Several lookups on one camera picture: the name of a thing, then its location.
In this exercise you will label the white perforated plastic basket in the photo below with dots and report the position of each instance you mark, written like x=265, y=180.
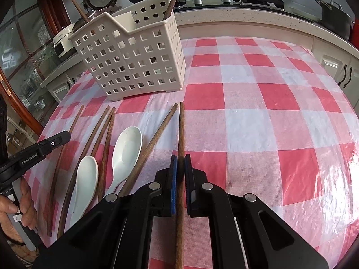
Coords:
x=134, y=61

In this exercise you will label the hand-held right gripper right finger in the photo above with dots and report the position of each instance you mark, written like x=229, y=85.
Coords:
x=187, y=185

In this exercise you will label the wood framed glass door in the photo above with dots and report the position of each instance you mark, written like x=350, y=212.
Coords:
x=22, y=61

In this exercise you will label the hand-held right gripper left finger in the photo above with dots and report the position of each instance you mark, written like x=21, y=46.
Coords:
x=174, y=185

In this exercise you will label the black glass gas stove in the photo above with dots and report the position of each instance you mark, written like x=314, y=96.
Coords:
x=252, y=4

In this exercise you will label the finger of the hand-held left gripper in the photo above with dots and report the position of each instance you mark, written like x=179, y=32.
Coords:
x=53, y=143

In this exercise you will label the person's left hand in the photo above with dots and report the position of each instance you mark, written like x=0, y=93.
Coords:
x=28, y=204

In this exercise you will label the tall black stockpot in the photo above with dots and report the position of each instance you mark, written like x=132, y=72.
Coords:
x=335, y=19

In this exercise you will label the silver stove knob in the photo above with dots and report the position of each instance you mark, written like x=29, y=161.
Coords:
x=198, y=1
x=226, y=0

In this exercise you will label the small white ceramic spoon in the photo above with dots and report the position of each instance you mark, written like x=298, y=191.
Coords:
x=87, y=173

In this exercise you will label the white kitchen appliance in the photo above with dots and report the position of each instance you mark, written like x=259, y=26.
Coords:
x=63, y=43

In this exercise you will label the stainless steel cooker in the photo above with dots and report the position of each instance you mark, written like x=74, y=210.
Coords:
x=82, y=23

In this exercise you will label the large white ceramic spoon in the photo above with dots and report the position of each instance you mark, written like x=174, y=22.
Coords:
x=127, y=145

